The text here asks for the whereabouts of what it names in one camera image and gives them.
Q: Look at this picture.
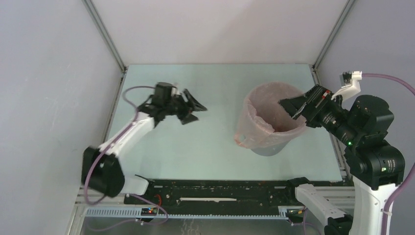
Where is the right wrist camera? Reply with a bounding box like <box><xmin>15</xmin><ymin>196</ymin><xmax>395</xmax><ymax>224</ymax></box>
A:
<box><xmin>331</xmin><ymin>71</ymin><xmax>363</xmax><ymax>101</ymax></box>

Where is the pink plastic trash bag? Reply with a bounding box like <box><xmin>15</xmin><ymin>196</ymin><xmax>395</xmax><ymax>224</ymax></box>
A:
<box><xmin>234</xmin><ymin>81</ymin><xmax>307</xmax><ymax>150</ymax></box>

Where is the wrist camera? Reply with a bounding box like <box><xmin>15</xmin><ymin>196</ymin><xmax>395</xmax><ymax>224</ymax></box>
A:
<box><xmin>171</xmin><ymin>84</ymin><xmax>181</xmax><ymax>97</ymax></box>
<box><xmin>331</xmin><ymin>71</ymin><xmax>363</xmax><ymax>101</ymax></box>

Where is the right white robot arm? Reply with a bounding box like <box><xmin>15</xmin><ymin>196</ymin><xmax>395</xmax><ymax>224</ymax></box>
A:
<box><xmin>279</xmin><ymin>85</ymin><xmax>405</xmax><ymax>235</ymax></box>

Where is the white toothed cable tray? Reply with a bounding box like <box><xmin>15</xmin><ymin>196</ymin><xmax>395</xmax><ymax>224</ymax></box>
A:
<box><xmin>84</xmin><ymin>207</ymin><xmax>288</xmax><ymax>220</ymax></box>

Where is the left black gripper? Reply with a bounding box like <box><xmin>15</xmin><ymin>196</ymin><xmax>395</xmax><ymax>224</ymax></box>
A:
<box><xmin>164</xmin><ymin>90</ymin><xmax>207</xmax><ymax>125</ymax></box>

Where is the right aluminium frame post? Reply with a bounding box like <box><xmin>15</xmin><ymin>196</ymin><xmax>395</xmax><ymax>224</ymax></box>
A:
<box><xmin>312</xmin><ymin>0</ymin><xmax>357</xmax><ymax>71</ymax></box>

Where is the grey round trash bin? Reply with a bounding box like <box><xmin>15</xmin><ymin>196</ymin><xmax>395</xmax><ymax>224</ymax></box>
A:
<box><xmin>250</xmin><ymin>97</ymin><xmax>307</xmax><ymax>157</ymax></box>

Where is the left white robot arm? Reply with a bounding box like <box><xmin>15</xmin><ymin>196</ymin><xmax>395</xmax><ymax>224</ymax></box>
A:
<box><xmin>81</xmin><ymin>82</ymin><xmax>207</xmax><ymax>204</ymax></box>

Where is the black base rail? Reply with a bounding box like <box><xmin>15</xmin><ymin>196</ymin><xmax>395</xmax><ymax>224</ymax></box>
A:
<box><xmin>143</xmin><ymin>180</ymin><xmax>304</xmax><ymax>215</ymax></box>

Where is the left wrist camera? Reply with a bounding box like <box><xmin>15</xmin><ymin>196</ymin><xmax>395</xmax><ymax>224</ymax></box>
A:
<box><xmin>171</xmin><ymin>84</ymin><xmax>181</xmax><ymax>97</ymax></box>

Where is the aluminium frame post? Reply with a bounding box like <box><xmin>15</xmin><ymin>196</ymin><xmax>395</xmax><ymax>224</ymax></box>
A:
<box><xmin>312</xmin><ymin>0</ymin><xmax>357</xmax><ymax>71</ymax></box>
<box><xmin>81</xmin><ymin>0</ymin><xmax>126</xmax><ymax>72</ymax></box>

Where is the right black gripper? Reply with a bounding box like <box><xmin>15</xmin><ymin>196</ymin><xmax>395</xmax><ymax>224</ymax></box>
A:
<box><xmin>277</xmin><ymin>81</ymin><xmax>360</xmax><ymax>143</ymax></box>

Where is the small circuit board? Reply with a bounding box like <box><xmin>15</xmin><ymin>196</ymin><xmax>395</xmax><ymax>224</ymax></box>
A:
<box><xmin>140</xmin><ymin>208</ymin><xmax>158</xmax><ymax>216</ymax></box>

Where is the left aluminium frame post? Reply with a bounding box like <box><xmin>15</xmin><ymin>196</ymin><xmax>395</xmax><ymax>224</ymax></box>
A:
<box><xmin>81</xmin><ymin>0</ymin><xmax>126</xmax><ymax>72</ymax></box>

